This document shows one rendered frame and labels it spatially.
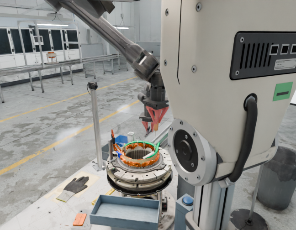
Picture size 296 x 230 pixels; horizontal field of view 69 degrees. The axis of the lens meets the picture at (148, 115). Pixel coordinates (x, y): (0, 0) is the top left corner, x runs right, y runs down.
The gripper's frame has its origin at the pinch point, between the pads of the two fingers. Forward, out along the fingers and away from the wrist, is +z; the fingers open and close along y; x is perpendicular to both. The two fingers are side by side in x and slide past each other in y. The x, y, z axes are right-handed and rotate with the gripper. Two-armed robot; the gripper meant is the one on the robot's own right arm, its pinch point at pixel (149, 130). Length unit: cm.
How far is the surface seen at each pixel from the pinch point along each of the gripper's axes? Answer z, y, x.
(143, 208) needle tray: 12.9, -8.3, 42.6
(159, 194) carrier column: 19.9, -11.3, 26.1
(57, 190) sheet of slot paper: 38, 53, 20
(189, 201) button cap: 11.3, -26.0, 36.3
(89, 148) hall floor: 122, 139, -151
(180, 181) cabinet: 17.0, -20.1, 18.2
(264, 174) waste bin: 85, -94, -95
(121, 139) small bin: 37, 38, -48
